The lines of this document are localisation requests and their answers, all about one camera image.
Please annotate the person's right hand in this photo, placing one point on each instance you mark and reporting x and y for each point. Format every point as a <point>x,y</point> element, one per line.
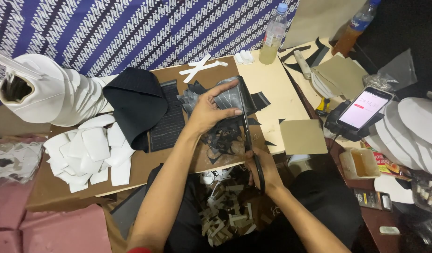
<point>270,172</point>

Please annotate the person's left hand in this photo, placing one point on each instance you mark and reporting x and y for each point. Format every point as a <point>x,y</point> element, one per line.
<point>202,112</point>

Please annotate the person's right fingers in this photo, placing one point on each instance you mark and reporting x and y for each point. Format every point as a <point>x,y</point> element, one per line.
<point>251,168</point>

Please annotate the black scissors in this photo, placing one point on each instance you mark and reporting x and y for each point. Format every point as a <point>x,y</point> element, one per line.
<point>248,137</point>

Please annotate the grey cut material piece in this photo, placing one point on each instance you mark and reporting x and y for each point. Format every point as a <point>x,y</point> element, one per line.
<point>230,98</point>

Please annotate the pile of black offcuts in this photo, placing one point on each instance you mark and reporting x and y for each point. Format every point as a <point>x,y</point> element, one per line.
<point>223,137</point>

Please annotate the heap of mixed scraps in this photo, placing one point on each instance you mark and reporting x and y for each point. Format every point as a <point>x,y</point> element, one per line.
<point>226,210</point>

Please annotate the square olive cardboard piece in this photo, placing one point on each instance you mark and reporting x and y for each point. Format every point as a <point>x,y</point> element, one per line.
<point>303,137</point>

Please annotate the person's black clothing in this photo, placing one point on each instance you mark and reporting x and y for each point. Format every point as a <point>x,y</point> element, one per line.
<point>325,200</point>

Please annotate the cream work board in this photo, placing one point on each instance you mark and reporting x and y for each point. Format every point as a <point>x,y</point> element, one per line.
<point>268,80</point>

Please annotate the black stitched pattern sheet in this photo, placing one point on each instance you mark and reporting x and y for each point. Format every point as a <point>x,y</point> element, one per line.
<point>168,123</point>

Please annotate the brown cardboard work board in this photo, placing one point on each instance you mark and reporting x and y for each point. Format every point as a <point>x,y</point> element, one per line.
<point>156,165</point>

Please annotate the yellow utility knife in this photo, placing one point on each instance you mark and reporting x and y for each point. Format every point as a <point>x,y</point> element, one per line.
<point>323,106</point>

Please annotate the black phone stand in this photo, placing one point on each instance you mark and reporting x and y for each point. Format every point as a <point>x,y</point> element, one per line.
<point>337,124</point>

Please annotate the plastic tub of amber glue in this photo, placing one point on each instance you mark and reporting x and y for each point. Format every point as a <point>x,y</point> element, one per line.
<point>360,163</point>

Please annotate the small white foam pieces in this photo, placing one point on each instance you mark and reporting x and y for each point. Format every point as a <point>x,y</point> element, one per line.
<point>244,57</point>

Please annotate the white crossed strips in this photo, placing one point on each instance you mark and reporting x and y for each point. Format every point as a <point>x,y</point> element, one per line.
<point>201,66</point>

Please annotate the beige rolled paper tube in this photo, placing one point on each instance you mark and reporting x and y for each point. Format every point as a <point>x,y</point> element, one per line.
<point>303,65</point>

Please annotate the black small carton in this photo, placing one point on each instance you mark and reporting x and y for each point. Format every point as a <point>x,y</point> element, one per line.
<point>372,199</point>

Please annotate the smartphone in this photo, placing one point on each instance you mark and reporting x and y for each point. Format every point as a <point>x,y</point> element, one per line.
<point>364,109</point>

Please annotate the stack of olive cardboard sheets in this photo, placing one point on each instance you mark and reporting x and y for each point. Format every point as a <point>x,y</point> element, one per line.
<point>340,77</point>

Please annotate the black curved pattern pieces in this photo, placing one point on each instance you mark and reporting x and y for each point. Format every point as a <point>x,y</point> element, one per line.
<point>319,56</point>

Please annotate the clear bottle pale yellow liquid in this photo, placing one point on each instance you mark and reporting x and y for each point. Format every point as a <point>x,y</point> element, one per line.
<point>272,38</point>

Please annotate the black rolled leather sheet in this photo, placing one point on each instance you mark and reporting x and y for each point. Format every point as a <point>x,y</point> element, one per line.
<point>135,102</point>

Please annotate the red snack packet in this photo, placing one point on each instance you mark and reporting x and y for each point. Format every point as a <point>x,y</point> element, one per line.
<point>386,163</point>

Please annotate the red wristband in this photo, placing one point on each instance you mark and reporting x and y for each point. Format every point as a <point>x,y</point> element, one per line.
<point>139,250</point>

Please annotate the small white eraser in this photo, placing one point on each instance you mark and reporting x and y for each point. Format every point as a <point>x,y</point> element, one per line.
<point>389,230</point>

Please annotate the large beige cardboard sheet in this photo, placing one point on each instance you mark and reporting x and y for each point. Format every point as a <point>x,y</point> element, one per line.
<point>318,21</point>

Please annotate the pile of white cut pieces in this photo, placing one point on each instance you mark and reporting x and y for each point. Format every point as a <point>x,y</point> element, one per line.
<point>89,154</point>

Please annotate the stack of white oval panels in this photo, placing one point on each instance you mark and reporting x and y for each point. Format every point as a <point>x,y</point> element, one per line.
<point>412,133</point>

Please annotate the bottle with orange liquid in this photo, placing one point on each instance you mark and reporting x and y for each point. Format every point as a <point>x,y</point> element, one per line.
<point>353,31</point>

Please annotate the crumpled clear plastic bag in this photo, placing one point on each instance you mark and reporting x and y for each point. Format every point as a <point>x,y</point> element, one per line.
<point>398,70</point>

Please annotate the plastic bag of small pieces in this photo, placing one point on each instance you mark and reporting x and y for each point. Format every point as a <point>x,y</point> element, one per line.
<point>428,193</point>

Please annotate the blue patterned batik cloth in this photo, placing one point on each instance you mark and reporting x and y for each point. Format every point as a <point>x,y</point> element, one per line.
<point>107,31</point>

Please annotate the stack of white shoe uppers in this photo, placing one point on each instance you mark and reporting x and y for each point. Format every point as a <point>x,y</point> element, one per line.
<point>58,95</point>

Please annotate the pink foam mat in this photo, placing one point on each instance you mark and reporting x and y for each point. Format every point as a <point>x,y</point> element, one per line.
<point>43,228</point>

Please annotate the bag of white scraps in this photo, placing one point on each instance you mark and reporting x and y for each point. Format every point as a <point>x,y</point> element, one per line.
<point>14,161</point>

